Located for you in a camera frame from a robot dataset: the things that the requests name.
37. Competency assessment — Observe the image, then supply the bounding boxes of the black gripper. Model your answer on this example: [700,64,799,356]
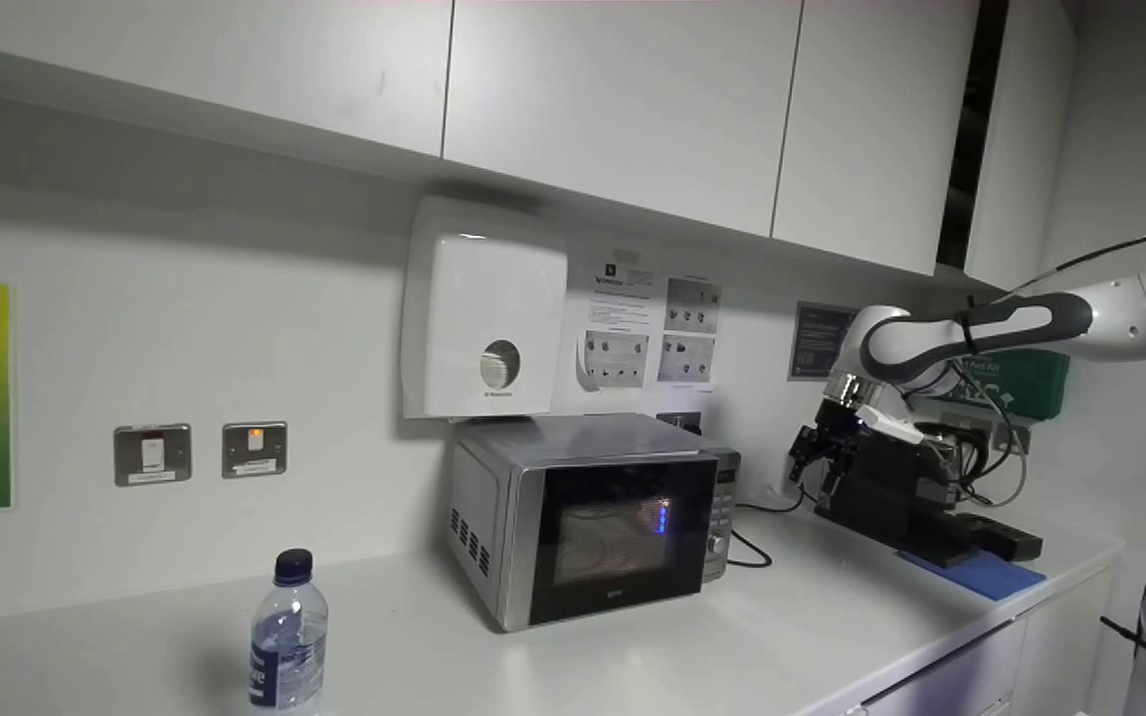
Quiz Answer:
[785,396,870,519]

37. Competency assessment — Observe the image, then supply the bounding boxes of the black glass microwave door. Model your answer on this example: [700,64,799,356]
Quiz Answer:
[525,453,722,630]

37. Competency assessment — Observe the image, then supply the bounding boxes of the silver microwave oven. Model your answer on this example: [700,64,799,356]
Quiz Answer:
[440,412,743,637]

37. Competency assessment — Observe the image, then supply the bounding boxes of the white upper cabinet door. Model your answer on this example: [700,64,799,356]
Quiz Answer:
[0,0,459,161]
[768,0,987,280]
[440,0,806,245]

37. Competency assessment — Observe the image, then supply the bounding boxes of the black countertop machine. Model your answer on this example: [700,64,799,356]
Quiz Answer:
[812,417,1052,575]

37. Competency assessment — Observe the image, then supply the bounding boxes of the blue mat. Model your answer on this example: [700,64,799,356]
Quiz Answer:
[897,544,1052,605]

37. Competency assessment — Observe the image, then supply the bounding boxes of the green first aid box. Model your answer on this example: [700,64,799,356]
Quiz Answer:
[958,348,1073,428]

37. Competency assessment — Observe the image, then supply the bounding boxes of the white paper towel dispenser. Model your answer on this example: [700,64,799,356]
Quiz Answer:
[399,197,573,428]

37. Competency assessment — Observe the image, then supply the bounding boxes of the narrow white cabinet panel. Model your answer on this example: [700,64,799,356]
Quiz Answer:
[967,0,1084,291]

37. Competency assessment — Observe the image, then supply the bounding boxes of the clear water bottle blue cap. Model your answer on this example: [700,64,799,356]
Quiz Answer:
[248,544,334,716]

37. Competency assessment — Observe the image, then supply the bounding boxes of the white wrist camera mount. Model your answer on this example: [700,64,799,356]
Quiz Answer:
[858,402,927,450]

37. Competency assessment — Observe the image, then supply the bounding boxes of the black power cable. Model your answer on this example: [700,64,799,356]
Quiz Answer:
[724,496,804,576]

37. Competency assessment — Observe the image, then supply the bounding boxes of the dark framed wall sign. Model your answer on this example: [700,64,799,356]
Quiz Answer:
[787,300,858,385]

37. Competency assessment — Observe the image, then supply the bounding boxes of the white double wall socket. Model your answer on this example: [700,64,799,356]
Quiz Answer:
[658,331,722,385]
[578,325,654,396]

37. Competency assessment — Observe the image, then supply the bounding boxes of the white wall notice label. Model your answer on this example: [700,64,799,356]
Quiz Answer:
[570,247,670,333]

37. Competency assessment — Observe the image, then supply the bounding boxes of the white base cabinet black handle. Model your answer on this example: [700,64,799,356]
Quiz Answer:
[797,554,1131,716]

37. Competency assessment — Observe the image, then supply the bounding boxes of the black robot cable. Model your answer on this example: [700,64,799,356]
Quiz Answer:
[1008,221,1146,300]

